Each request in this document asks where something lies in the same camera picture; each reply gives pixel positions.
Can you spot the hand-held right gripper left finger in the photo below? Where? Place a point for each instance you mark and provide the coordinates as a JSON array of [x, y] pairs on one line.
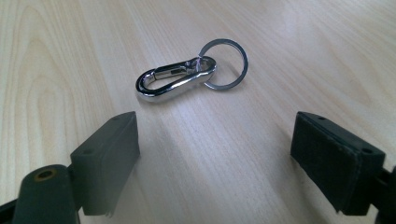
[[102, 161]]

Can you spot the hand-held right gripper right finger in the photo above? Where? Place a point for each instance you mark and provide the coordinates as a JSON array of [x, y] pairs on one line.
[[333, 165]]

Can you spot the silver carabiner clip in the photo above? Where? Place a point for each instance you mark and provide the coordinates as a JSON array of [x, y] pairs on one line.
[[162, 93]]

